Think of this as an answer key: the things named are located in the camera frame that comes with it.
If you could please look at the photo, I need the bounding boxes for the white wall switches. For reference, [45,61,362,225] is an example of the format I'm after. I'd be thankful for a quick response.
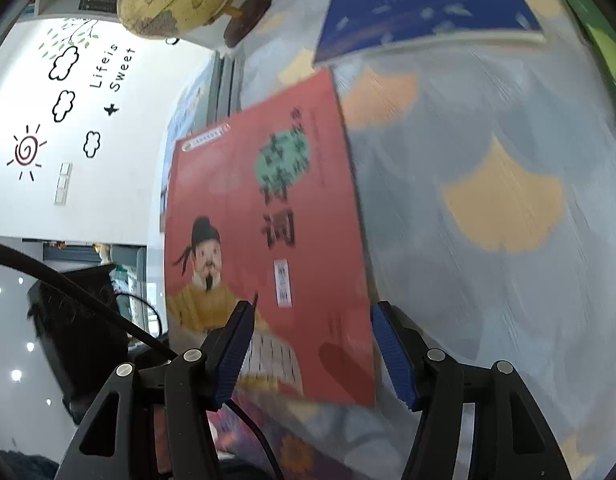
[54,161,72,206]

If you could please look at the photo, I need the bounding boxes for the floral cloth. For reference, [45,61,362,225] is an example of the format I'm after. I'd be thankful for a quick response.
[208,400,369,480]

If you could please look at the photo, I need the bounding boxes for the dark cloth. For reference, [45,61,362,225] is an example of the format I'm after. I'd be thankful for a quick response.
[28,265,159,411]

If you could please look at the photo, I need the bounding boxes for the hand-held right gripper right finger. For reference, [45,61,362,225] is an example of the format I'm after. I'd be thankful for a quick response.
[371,301,561,480]

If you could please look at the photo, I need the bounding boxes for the lettering wall decal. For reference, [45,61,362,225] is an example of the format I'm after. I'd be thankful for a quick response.
[88,42,138,93]

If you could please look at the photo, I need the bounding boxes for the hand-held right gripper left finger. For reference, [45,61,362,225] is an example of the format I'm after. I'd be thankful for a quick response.
[62,300,253,480]

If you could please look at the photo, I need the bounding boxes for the tree wall decal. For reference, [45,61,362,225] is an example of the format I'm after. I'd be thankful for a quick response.
[38,17,101,61]

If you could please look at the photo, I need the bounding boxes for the sun wall decal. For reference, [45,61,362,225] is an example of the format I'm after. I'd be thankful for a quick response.
[6,124,48,182]

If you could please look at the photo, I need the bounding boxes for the orange book man portrait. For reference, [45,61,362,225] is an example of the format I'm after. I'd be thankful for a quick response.
[164,67,377,408]

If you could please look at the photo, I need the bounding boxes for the navy book with bird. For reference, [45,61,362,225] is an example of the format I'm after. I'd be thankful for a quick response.
[312,0,546,66]

